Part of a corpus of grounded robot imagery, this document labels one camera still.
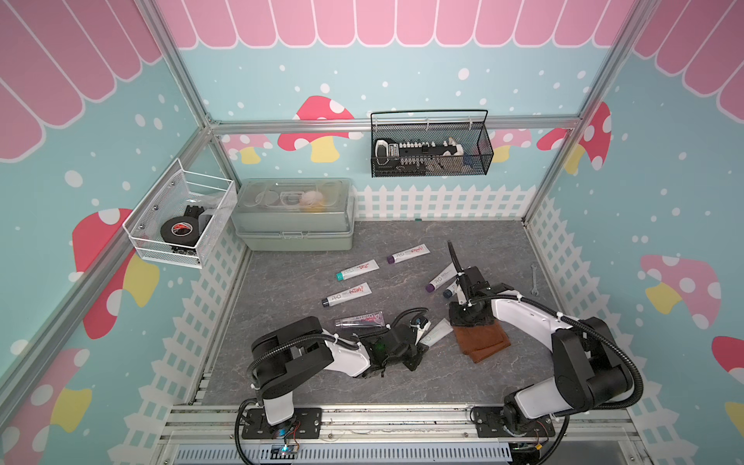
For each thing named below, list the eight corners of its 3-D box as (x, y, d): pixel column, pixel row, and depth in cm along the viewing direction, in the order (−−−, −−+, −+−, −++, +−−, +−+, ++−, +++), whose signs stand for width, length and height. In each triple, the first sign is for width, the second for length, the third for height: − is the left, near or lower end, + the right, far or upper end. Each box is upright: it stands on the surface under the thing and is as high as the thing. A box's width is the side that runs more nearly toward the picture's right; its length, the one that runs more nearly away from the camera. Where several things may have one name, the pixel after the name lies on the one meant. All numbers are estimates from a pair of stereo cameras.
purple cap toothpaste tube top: (390, 266, 109) (390, 261, 106) (386, 259, 111) (386, 254, 108) (428, 254, 112) (429, 249, 110) (424, 248, 114) (425, 243, 112)
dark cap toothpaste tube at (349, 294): (324, 310, 97) (322, 305, 95) (321, 302, 99) (320, 298, 96) (371, 293, 101) (371, 288, 99) (368, 286, 103) (368, 281, 100)
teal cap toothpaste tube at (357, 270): (338, 284, 104) (337, 280, 102) (334, 276, 106) (334, 272, 104) (378, 269, 108) (378, 265, 106) (374, 261, 110) (374, 258, 108)
